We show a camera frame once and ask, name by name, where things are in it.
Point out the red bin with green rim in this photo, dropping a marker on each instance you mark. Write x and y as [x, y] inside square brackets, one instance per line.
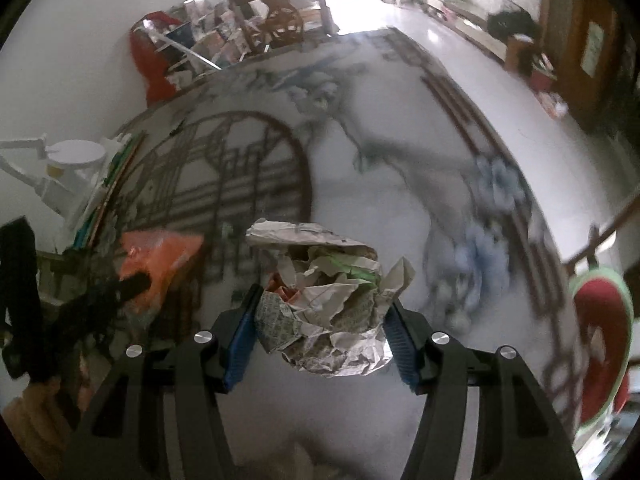
[600, 360]

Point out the wooden chair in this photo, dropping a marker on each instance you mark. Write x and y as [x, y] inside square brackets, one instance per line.
[592, 247]

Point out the pile of stored goods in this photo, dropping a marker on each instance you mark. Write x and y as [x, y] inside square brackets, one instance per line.
[220, 25]

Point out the white desk lamp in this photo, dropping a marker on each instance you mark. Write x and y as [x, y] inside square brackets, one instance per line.
[75, 152]

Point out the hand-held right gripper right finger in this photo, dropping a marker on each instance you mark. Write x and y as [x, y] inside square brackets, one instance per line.
[400, 345]

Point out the black bag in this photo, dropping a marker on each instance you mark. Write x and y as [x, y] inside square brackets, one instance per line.
[510, 24]

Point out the low television cabinet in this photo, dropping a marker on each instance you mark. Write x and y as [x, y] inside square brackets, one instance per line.
[470, 15]

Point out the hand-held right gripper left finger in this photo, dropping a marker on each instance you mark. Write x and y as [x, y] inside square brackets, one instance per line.
[240, 345]

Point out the small red bin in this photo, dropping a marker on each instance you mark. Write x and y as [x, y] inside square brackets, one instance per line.
[542, 80]

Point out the white stepladder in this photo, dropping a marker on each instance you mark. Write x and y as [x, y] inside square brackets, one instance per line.
[192, 52]

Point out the brown cardboard box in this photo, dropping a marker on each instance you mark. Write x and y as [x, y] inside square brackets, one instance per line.
[517, 55]

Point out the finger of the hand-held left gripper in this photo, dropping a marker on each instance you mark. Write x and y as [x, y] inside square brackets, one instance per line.
[115, 289]
[92, 335]

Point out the newspaper ball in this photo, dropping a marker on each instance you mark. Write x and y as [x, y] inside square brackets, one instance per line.
[325, 310]

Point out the orange snack packet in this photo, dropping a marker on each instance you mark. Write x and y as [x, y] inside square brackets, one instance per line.
[160, 260]

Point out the small white red box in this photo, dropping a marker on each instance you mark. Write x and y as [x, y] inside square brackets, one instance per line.
[555, 105]

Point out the wooden wheel ornament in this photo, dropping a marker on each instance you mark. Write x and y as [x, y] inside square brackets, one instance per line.
[282, 27]

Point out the wooden door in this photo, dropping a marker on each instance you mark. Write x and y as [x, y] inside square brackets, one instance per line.
[580, 35]

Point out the orange cloth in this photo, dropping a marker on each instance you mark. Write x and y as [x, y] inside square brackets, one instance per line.
[30, 430]

